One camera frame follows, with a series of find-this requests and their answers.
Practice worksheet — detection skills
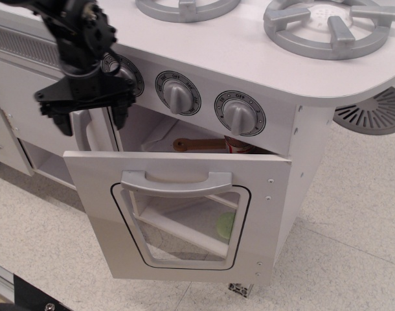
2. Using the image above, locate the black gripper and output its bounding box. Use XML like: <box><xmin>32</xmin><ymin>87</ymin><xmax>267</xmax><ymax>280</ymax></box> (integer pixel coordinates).
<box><xmin>34</xmin><ymin>69</ymin><xmax>135</xmax><ymax>136</ymax></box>

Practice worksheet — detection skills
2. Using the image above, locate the grey oven door handle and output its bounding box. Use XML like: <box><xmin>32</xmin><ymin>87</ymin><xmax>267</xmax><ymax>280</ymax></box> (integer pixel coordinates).
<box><xmin>120</xmin><ymin>170</ymin><xmax>232</xmax><ymax>198</ymax></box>

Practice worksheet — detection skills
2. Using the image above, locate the white oven door with window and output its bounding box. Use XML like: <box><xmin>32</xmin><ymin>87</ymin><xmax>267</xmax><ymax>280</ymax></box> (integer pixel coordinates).
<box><xmin>63</xmin><ymin>151</ymin><xmax>291</xmax><ymax>284</ymax></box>

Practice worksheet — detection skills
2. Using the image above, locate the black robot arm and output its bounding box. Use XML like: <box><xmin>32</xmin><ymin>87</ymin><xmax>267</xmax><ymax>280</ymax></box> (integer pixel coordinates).
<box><xmin>4</xmin><ymin>1</ymin><xmax>135</xmax><ymax>136</ymax></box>

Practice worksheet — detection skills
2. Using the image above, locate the green toy in oven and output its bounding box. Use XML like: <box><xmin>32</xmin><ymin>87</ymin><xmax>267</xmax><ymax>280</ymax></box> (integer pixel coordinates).
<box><xmin>216</xmin><ymin>212</ymin><xmax>235</xmax><ymax>240</ymax></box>

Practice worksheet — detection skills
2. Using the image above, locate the grey left stove knob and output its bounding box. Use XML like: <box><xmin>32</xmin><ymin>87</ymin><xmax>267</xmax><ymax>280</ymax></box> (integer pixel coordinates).
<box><xmin>102</xmin><ymin>54</ymin><xmax>144</xmax><ymax>97</ymax></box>

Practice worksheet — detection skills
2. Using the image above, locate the grey stove knob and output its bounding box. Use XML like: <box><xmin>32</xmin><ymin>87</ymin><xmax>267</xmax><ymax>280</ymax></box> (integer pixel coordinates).
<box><xmin>102</xmin><ymin>54</ymin><xmax>144</xmax><ymax>97</ymax></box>
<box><xmin>155</xmin><ymin>71</ymin><xmax>201</xmax><ymax>116</ymax></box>
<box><xmin>214</xmin><ymin>91</ymin><xmax>266</xmax><ymax>137</ymax></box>

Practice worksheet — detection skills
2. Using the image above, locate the grey vent grille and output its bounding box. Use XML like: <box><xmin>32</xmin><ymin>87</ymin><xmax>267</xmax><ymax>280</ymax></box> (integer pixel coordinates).
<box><xmin>0</xmin><ymin>27</ymin><xmax>60</xmax><ymax>68</ymax></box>

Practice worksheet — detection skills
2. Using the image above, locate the grey middle stove knob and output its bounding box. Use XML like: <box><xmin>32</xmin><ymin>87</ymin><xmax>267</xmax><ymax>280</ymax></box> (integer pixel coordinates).
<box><xmin>155</xmin><ymin>71</ymin><xmax>201</xmax><ymax>116</ymax></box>

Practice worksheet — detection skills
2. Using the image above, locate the white left cabinet door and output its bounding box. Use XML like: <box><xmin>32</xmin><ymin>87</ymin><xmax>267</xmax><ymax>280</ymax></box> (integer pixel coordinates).
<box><xmin>0</xmin><ymin>108</ymin><xmax>34</xmax><ymax>176</ymax></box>

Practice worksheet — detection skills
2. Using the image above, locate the wooden spoon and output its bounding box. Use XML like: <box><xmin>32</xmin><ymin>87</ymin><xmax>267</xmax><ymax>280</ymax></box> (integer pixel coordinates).
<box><xmin>172</xmin><ymin>138</ymin><xmax>226</xmax><ymax>152</ymax></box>

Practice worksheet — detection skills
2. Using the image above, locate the white toy kitchen stove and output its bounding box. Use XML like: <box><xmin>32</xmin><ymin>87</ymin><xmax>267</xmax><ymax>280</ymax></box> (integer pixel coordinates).
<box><xmin>0</xmin><ymin>1</ymin><xmax>395</xmax><ymax>286</ymax></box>

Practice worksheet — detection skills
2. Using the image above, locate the grey left burner grate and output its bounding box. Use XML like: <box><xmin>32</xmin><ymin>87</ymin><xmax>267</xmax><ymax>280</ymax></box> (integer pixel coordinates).
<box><xmin>135</xmin><ymin>0</ymin><xmax>240</xmax><ymax>23</ymax></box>

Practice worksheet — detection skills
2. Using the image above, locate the grey burner grate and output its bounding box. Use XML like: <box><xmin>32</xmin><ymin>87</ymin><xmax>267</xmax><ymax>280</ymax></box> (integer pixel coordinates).
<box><xmin>135</xmin><ymin>0</ymin><xmax>240</xmax><ymax>23</ymax></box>
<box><xmin>264</xmin><ymin>1</ymin><xmax>395</xmax><ymax>60</ymax></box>

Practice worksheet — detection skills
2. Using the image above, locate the red toy can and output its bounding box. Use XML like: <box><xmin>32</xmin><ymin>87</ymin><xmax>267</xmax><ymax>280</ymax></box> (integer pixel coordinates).
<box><xmin>225</xmin><ymin>136</ymin><xmax>256</xmax><ymax>154</ymax></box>

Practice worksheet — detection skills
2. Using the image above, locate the grey right stove knob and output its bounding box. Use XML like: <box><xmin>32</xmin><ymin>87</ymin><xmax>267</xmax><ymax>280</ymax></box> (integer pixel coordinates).
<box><xmin>214</xmin><ymin>91</ymin><xmax>266</xmax><ymax>137</ymax></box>

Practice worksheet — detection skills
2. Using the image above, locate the aluminium extrusion foot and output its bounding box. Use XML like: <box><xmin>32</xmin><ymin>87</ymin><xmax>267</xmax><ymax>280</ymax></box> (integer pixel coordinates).
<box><xmin>228</xmin><ymin>283</ymin><xmax>254</xmax><ymax>298</ymax></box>

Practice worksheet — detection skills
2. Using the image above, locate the grey right burner grate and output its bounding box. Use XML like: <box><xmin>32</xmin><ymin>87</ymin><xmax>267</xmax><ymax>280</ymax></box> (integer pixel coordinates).
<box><xmin>264</xmin><ymin>1</ymin><xmax>395</xmax><ymax>60</ymax></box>

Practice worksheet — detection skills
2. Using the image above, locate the grey slotted round disc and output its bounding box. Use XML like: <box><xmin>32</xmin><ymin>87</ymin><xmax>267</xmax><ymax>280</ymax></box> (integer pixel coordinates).
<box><xmin>333</xmin><ymin>87</ymin><xmax>395</xmax><ymax>135</ymax></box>

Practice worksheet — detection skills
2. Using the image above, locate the grey cabinet door handle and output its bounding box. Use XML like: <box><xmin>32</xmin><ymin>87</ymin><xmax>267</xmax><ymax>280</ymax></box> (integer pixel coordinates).
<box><xmin>71</xmin><ymin>110</ymin><xmax>91</xmax><ymax>151</ymax></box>

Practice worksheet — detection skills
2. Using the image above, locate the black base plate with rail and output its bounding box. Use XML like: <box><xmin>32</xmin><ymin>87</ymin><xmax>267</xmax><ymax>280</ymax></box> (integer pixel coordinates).
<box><xmin>0</xmin><ymin>266</ymin><xmax>71</xmax><ymax>310</ymax></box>

